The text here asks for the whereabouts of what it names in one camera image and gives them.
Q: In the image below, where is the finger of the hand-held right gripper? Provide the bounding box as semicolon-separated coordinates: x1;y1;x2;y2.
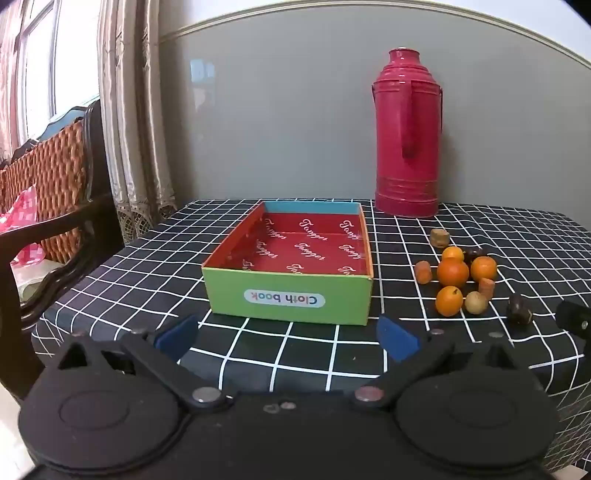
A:
555;298;591;344

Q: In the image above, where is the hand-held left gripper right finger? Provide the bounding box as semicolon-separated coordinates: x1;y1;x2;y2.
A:
352;315;523;410

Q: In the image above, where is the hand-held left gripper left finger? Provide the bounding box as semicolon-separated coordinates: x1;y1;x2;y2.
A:
58;314;232;415

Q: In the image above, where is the beige round fruit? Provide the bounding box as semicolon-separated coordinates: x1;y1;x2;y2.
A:
464;291;488;315

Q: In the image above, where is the green cardboard box red inside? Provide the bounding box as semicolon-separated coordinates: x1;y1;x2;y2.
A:
202;200;374;326

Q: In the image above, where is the black white grid tablecloth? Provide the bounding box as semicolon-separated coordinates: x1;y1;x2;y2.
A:
31;198;591;472

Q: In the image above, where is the wooden armchair orange upholstery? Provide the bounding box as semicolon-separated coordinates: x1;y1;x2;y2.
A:
0;99;125;402

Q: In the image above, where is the pink checkered plastic bag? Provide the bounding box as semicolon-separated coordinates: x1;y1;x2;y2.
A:
0;184;47;268

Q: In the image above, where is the red thermos flask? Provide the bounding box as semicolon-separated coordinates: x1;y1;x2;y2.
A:
372;47;444;218

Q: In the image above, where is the beige curtain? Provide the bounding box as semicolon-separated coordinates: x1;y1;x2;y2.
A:
95;0;178;243

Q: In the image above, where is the window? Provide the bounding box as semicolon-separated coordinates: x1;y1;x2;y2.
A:
0;0;101;158

